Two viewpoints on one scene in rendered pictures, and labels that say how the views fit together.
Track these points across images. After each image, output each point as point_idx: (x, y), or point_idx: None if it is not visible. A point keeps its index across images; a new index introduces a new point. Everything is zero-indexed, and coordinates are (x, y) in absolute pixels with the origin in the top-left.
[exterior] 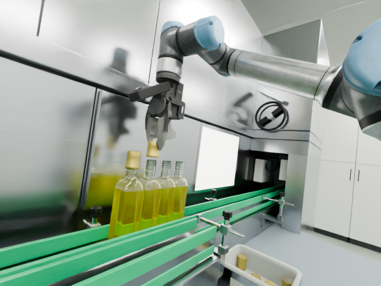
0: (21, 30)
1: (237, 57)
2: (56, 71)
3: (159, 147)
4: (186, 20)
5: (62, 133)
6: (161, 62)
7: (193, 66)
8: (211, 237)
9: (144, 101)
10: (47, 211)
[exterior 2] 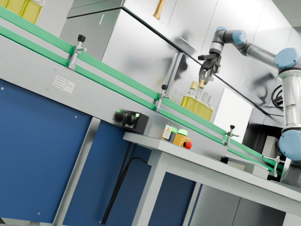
0: (165, 26)
1: (251, 48)
2: (169, 41)
3: (205, 83)
4: (227, 17)
5: (164, 68)
6: (214, 44)
7: (226, 46)
8: (222, 133)
9: (196, 61)
10: None
